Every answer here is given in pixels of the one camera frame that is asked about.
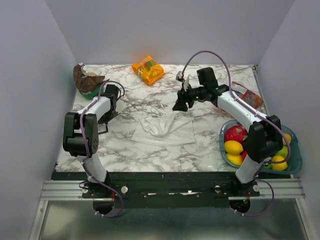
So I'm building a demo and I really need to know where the yellow lemon top right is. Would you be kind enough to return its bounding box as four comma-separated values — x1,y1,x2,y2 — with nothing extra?
282,133,292,146

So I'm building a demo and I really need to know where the red apple front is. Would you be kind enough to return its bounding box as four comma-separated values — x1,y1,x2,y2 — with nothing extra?
241,151,248,162

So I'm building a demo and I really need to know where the red candy bag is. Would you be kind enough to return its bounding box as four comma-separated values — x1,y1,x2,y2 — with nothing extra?
231,81,264,110

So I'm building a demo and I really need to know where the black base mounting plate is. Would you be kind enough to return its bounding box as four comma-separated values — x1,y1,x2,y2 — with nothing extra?
51,171,293,209

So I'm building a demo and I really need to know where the yellow lemon left lower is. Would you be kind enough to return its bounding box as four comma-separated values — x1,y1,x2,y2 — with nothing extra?
226,153,243,166

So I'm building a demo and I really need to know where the yellow lemon bottom right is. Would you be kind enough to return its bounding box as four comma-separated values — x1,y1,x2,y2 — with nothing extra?
271,155,288,171

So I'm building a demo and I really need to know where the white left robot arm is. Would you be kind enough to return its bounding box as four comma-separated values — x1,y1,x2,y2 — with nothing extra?
62,84,121,198

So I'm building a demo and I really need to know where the green apple with squiggle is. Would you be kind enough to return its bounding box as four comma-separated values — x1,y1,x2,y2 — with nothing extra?
263,160,272,169

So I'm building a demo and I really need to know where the green lime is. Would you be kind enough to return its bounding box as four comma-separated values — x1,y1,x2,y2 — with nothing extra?
276,145,288,159

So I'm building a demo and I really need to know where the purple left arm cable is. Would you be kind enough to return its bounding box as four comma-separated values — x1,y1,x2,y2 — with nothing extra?
79,80,126,219

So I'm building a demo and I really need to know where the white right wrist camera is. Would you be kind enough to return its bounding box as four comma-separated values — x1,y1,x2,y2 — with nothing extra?
175,71,190,92

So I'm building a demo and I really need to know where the yellow lemon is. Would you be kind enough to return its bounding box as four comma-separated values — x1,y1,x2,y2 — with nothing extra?
271,155,288,171
282,133,292,146
226,153,243,166
224,140,244,155

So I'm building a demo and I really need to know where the yellow lemon left upper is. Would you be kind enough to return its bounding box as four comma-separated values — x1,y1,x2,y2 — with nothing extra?
224,140,244,155

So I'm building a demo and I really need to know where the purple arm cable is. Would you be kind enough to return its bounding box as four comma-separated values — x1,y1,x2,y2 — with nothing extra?
180,50,292,217
79,80,126,219

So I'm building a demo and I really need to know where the green bowl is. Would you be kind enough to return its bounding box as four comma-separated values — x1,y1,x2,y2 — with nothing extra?
73,65,105,101

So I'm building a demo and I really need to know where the teal plastic fruit basket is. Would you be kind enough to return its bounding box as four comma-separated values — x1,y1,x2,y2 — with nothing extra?
219,120,303,175

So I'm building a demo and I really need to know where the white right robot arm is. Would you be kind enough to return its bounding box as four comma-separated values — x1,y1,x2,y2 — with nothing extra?
172,67,283,196

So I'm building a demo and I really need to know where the aluminium frame rail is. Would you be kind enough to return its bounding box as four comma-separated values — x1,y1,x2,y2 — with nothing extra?
40,178,306,201

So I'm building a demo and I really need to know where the orange snack bag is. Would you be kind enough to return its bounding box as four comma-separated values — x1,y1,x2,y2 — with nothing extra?
131,55,165,86

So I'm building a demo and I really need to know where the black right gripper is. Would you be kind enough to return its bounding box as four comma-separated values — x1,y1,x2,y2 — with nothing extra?
172,82,207,113

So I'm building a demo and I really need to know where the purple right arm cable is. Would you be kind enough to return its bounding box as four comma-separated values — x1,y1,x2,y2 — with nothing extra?
180,50,292,217

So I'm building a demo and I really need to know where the white camisole garment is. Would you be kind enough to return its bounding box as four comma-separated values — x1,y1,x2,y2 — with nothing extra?
131,105,196,147

